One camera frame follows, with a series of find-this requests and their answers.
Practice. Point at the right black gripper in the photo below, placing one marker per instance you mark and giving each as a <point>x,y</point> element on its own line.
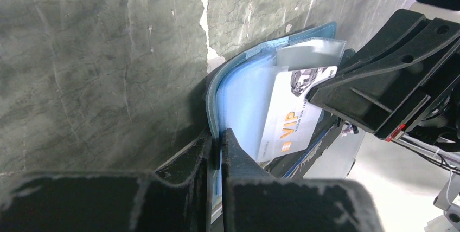
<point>403,82</point>

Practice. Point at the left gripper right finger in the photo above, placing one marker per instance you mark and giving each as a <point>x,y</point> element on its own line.
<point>254,200</point>

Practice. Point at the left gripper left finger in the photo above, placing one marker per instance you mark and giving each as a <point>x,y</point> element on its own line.
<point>175,197</point>

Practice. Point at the white VIP credit card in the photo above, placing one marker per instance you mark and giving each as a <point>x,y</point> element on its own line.
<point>291,119</point>

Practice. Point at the blue leather card holder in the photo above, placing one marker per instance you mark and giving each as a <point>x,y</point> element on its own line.
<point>239,93</point>

